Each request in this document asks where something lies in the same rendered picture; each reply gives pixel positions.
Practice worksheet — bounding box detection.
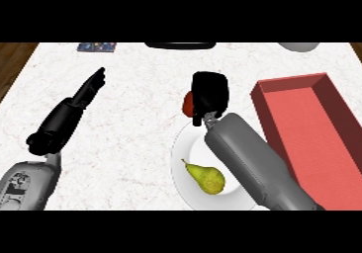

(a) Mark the yellow-green pear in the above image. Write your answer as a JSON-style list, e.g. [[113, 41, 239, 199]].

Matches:
[[180, 158, 226, 196]]

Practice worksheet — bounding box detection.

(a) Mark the red bell pepper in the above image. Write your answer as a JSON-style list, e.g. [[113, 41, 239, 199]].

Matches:
[[180, 91, 194, 119]]

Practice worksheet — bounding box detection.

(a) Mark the white round plate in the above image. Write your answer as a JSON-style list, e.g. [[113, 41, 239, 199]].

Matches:
[[169, 122, 271, 211]]

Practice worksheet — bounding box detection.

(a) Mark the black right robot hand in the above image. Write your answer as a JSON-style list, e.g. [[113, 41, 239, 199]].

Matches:
[[189, 70, 230, 127]]

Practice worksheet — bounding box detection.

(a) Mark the pale grey round object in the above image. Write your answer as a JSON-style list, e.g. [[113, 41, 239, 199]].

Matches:
[[277, 42, 320, 53]]

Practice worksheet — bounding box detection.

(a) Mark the dark blue patterned flat object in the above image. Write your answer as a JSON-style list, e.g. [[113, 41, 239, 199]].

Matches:
[[75, 42, 118, 53]]

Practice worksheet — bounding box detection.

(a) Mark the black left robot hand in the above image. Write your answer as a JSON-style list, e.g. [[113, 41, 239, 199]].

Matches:
[[24, 66, 106, 157]]

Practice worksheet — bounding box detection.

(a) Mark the black flat appliance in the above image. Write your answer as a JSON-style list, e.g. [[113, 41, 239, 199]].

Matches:
[[143, 42, 217, 50]]

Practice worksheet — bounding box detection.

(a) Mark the red cardboard box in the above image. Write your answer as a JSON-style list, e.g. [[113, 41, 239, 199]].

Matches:
[[249, 72, 362, 211]]

